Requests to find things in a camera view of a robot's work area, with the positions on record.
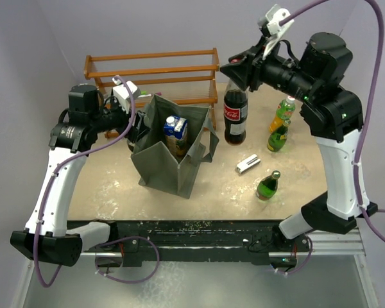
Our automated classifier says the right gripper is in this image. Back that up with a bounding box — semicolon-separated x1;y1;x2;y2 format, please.
222;31;321;103

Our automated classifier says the blue juice carton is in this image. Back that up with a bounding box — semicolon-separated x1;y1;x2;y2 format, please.
163;115;188;158

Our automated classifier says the green canvas bag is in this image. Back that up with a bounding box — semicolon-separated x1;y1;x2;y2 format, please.
131;95;219;199

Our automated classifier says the cola glass bottle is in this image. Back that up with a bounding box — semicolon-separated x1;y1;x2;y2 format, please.
223;80;248;146

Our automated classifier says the orange soda plastic bottle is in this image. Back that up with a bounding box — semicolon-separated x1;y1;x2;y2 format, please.
269;96;296;133

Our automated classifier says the green glass bottle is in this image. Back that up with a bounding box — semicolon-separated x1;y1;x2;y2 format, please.
267;119;291;152
256;170;280;200

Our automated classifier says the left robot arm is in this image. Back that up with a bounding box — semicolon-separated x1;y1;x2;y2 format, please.
10;81;140;267

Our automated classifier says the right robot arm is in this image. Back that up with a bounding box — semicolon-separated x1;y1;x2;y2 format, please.
220;32;378;251

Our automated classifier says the wooden shelf rack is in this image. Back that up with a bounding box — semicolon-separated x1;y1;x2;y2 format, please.
83;48;219;128

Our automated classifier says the white stapler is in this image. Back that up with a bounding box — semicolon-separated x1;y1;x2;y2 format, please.
235;154;261;175

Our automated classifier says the green glass bottle front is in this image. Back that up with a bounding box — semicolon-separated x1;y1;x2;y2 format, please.
256;170;280;200

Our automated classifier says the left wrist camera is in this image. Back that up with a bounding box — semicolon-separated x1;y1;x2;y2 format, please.
112;76;141;114

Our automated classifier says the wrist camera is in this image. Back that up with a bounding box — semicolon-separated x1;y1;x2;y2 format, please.
257;4;294;60
112;76;141;114

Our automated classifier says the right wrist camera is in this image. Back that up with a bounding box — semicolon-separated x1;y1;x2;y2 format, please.
257;4;294;60

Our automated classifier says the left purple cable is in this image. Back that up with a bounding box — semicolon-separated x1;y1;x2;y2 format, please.
32;75;136;288

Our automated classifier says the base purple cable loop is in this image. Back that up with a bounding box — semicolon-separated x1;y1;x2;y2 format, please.
94;235;161;285

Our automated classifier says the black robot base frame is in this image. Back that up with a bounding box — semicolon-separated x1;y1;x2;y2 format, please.
87;220;309;268

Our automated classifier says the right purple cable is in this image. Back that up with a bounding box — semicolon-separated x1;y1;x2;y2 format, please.
280;0;385;277

